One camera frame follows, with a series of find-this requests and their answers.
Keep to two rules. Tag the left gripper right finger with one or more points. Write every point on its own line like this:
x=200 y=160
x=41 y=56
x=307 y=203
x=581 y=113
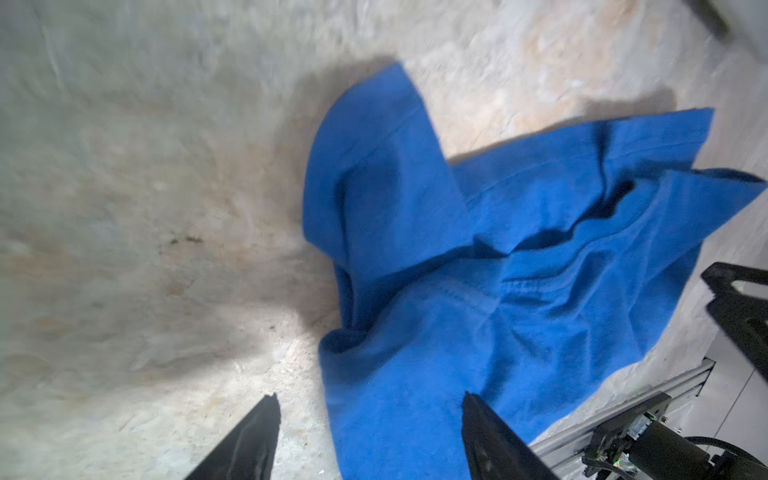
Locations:
x=493 y=450

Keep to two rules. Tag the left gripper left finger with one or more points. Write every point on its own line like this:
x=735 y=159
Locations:
x=248 y=451

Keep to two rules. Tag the blue cloth garment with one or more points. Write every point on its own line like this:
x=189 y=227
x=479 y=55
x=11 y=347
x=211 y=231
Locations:
x=527 y=274

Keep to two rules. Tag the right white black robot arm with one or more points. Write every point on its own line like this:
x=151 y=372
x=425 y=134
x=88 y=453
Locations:
x=637 y=440

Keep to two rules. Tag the aluminium mounting rail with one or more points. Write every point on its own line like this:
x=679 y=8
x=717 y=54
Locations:
x=562 y=452

